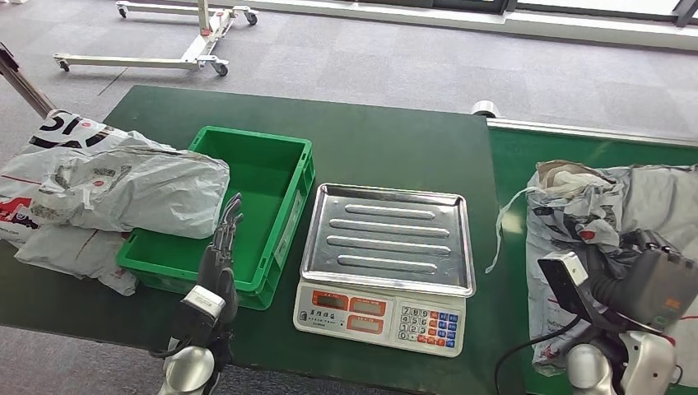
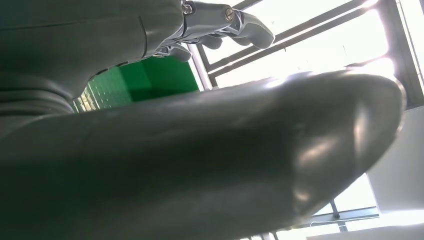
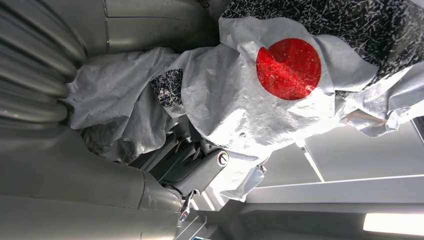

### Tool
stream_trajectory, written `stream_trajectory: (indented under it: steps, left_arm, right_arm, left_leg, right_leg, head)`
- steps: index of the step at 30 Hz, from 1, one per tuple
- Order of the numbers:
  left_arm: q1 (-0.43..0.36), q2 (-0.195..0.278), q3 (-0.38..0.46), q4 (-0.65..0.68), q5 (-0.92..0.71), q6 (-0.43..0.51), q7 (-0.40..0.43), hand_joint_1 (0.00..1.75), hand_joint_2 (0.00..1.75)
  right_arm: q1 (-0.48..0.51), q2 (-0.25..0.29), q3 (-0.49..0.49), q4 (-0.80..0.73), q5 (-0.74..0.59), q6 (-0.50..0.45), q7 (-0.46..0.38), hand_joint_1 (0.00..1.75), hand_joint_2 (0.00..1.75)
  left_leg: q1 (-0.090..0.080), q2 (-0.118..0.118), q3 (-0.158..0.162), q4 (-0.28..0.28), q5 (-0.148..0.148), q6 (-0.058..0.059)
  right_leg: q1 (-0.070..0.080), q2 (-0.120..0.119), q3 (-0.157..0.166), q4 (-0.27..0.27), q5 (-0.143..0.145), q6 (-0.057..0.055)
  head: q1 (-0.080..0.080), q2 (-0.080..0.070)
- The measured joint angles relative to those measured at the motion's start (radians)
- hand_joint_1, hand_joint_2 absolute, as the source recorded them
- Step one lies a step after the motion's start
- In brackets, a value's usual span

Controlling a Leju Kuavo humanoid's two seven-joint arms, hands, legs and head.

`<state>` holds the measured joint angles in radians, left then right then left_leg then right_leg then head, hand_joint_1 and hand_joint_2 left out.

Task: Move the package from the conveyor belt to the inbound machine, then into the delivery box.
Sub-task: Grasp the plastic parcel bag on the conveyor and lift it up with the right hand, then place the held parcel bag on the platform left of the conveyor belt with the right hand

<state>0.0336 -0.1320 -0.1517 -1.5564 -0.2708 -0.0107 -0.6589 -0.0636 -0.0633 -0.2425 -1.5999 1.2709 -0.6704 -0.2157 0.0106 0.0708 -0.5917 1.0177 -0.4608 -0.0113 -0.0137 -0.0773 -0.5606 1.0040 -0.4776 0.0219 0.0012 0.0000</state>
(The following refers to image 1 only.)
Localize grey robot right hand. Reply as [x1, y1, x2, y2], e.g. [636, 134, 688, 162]
[588, 229, 698, 332]

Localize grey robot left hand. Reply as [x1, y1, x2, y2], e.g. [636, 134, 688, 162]
[197, 192, 244, 326]

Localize grey package with red truck print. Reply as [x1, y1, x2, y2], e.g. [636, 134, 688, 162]
[485, 159, 698, 379]

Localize crumpled grey plastic package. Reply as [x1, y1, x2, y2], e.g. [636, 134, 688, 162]
[30, 144, 231, 241]

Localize flat grey package red line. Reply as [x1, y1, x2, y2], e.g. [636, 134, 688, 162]
[14, 224, 138, 297]

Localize green conveyor belt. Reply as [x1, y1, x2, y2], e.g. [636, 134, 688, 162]
[487, 128, 698, 395]

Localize white package with black letters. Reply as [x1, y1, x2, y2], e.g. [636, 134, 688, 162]
[27, 109, 175, 156]

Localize white package with red print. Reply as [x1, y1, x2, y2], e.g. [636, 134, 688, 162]
[0, 146, 72, 249]

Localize silver conveyor roller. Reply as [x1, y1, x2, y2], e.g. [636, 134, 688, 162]
[471, 100, 501, 119]

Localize green plastic crate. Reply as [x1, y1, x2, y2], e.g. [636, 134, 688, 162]
[115, 125, 316, 312]

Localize white electronic scale steel tray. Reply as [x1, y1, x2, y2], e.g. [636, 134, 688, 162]
[292, 182, 477, 360]

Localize dark green table cover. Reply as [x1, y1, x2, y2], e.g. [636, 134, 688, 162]
[0, 84, 526, 395]

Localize white wheeled stand base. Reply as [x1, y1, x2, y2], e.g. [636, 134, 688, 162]
[53, 0, 259, 77]

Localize dark slanted pole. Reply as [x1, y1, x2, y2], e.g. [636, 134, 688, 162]
[0, 42, 57, 119]

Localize white window ledge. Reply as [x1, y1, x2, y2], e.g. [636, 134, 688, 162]
[240, 0, 698, 53]

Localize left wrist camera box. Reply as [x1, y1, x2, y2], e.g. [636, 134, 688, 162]
[181, 285, 226, 320]

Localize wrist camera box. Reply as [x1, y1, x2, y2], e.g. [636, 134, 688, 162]
[537, 250, 607, 329]
[181, 285, 226, 320]

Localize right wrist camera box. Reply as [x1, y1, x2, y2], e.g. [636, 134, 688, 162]
[537, 250, 607, 329]

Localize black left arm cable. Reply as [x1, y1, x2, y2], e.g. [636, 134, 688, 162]
[149, 337, 193, 362]

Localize silver conveyor side rail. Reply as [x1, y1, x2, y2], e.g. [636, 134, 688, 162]
[486, 117, 698, 149]

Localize dark window frame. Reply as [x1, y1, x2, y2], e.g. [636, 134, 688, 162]
[348, 0, 698, 28]

